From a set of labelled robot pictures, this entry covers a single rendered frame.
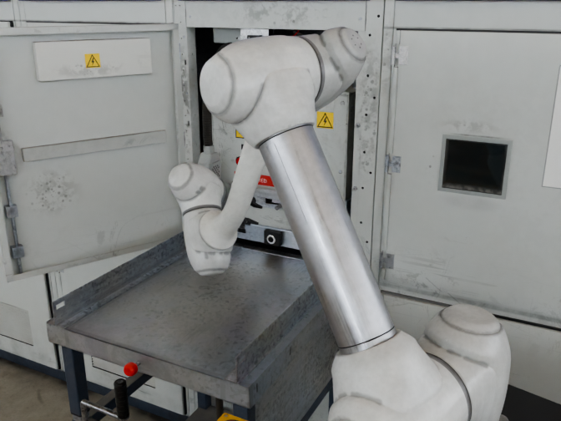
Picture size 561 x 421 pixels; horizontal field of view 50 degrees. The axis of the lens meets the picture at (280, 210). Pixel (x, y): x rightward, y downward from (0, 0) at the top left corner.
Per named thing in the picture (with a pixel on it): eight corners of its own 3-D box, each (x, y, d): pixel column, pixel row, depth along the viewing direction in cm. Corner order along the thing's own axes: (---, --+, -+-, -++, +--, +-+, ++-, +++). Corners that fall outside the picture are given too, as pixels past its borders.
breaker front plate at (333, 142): (341, 245, 193) (346, 94, 177) (214, 220, 214) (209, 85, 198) (343, 243, 194) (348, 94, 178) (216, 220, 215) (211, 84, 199)
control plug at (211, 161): (210, 206, 200) (209, 155, 194) (199, 205, 202) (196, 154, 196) (224, 200, 206) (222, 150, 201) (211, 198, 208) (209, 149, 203)
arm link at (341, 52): (305, 62, 126) (256, 67, 117) (361, 7, 112) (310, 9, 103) (332, 117, 124) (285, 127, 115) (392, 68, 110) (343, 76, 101)
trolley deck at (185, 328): (250, 409, 134) (250, 386, 132) (48, 341, 161) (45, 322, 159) (356, 287, 191) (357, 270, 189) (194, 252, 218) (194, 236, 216)
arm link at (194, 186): (189, 180, 166) (196, 225, 162) (157, 164, 152) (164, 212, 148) (224, 167, 162) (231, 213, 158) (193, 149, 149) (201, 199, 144)
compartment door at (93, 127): (2, 275, 188) (-39, 27, 163) (184, 232, 223) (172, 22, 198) (7, 283, 183) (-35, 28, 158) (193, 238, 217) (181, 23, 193)
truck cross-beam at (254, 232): (349, 260, 193) (349, 242, 191) (208, 231, 216) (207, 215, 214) (354, 254, 197) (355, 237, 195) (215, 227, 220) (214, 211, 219)
